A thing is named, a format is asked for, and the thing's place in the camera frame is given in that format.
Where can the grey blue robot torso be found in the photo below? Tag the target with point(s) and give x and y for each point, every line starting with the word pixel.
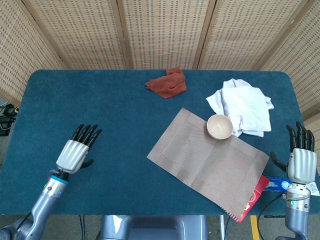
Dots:
pixel 155 227

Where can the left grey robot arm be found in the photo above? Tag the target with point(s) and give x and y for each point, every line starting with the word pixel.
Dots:
pixel 42 210

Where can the rust brown cloth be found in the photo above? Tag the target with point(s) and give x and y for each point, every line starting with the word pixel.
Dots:
pixel 168 83

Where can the yellow floor tape strip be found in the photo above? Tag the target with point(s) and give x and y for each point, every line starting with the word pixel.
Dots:
pixel 254 227

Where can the blue carpet table cover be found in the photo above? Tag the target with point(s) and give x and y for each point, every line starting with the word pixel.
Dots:
pixel 75 100

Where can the crumpled white cloth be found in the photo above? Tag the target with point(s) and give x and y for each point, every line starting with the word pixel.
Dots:
pixel 246 105

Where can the silver woven placemat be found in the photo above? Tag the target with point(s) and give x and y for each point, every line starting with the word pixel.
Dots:
pixel 207 165

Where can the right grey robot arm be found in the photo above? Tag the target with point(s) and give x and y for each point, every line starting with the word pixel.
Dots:
pixel 297 215

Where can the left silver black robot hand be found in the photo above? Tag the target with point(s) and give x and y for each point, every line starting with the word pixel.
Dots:
pixel 71 156

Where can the beige bowl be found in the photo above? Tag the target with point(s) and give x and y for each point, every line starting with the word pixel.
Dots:
pixel 220 127

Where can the red spiral desk calendar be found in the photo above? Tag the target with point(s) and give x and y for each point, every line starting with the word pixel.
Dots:
pixel 257 197

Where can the blue white toothpaste box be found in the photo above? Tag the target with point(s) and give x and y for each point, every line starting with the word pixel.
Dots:
pixel 277 183

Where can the bamboo folding screen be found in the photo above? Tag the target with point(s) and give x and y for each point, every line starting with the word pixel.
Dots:
pixel 162 32

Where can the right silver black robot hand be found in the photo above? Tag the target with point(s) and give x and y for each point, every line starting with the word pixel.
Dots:
pixel 301 163

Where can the white table leg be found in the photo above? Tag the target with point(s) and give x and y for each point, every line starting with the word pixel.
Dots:
pixel 221 227

